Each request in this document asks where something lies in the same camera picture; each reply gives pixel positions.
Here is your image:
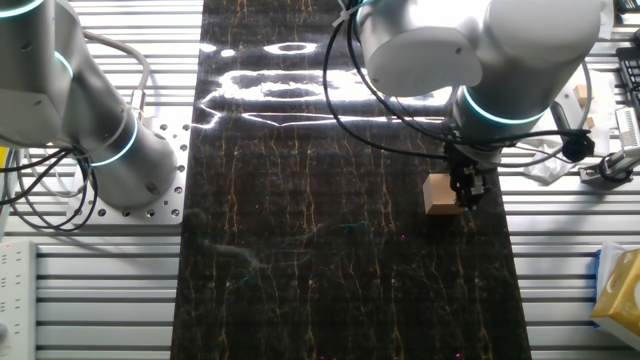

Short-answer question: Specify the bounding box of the black gold-veined marble mat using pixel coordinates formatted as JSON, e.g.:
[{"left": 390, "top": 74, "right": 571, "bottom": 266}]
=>
[{"left": 169, "top": 0, "right": 532, "bottom": 360}]

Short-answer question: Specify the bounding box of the small wooden cube block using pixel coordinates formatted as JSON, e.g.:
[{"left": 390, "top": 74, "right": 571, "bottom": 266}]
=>
[{"left": 422, "top": 173, "right": 464, "bottom": 216}]

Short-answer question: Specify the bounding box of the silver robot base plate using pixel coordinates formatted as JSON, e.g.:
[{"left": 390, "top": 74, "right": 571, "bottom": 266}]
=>
[{"left": 67, "top": 112, "right": 191, "bottom": 226}]

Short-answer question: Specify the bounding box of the yellow tissue pack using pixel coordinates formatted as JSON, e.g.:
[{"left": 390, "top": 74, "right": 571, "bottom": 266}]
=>
[{"left": 589, "top": 248, "right": 640, "bottom": 337}]

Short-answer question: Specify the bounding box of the white power strip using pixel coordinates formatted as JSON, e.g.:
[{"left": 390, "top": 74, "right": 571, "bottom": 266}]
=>
[{"left": 0, "top": 239, "right": 39, "bottom": 360}]

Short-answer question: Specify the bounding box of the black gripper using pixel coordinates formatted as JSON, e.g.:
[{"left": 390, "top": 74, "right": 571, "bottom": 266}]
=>
[{"left": 446, "top": 143, "right": 489, "bottom": 210}]

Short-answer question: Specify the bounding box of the small silver camera mount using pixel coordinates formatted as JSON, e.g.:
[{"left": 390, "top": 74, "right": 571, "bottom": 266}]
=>
[{"left": 579, "top": 146, "right": 640, "bottom": 185}]

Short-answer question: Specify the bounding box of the black base cable bundle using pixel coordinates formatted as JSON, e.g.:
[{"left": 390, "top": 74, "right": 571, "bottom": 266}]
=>
[{"left": 0, "top": 147, "right": 100, "bottom": 234}]

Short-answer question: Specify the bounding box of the crumpled white tissue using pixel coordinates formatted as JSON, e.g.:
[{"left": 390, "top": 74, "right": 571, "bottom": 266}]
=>
[{"left": 522, "top": 144, "right": 581, "bottom": 185}]

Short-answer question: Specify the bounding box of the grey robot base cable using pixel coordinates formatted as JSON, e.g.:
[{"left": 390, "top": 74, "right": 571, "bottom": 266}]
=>
[{"left": 82, "top": 29, "right": 152, "bottom": 121}]

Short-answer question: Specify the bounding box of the black keyboard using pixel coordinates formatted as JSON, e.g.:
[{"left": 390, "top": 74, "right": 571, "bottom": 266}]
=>
[{"left": 615, "top": 45, "right": 640, "bottom": 114}]

